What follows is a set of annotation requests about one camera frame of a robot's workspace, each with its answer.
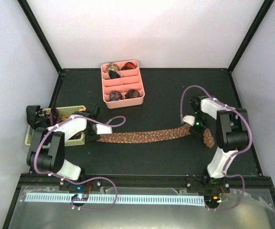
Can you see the floral rolled tie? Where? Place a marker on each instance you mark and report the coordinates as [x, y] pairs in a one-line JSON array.
[[112, 67]]

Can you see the dark striped tie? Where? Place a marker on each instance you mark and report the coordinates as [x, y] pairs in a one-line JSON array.
[[54, 117]]

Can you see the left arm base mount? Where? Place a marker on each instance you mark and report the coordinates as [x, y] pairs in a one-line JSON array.
[[81, 193]]

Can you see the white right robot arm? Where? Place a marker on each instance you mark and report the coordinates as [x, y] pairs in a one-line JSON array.
[[232, 135]]

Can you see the yellow patterned tie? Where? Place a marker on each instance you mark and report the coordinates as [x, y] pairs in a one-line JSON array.
[[64, 117]]

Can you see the brown floral necktie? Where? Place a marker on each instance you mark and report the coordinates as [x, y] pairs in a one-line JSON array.
[[146, 136]]

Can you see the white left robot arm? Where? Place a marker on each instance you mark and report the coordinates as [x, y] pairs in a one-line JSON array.
[[47, 150]]

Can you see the light blue cable duct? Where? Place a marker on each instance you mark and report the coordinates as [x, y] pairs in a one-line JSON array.
[[116, 199]]

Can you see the black patterned tie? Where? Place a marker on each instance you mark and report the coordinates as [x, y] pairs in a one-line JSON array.
[[37, 117]]

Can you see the black orange rolled tie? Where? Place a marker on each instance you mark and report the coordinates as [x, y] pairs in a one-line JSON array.
[[128, 66]]

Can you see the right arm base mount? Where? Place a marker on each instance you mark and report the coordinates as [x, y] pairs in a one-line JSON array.
[[208, 186]]

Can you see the black corner frame post right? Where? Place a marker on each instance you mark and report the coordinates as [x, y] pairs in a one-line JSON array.
[[262, 12]]

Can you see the black corner frame post left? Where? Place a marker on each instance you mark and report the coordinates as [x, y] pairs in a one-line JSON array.
[[40, 34]]

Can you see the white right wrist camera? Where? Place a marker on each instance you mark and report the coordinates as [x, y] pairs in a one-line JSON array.
[[188, 119]]

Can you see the black corner frame post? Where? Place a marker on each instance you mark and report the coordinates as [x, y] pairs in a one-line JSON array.
[[40, 34], [262, 12]]

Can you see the pink divided organizer box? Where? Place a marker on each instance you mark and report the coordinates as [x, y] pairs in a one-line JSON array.
[[130, 79]]

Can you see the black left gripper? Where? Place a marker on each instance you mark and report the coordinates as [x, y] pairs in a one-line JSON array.
[[89, 138]]

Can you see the blue patterned rolled tie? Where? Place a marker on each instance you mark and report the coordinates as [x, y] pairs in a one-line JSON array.
[[115, 96]]

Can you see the dark brown rolled tie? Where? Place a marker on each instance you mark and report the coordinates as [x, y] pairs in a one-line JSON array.
[[132, 93]]

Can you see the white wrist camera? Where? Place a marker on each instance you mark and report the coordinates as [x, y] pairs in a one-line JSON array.
[[188, 119], [103, 130]]

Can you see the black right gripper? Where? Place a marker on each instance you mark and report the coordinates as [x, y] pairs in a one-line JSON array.
[[198, 131]]

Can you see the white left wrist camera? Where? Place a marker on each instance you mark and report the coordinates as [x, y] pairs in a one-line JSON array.
[[103, 130]]

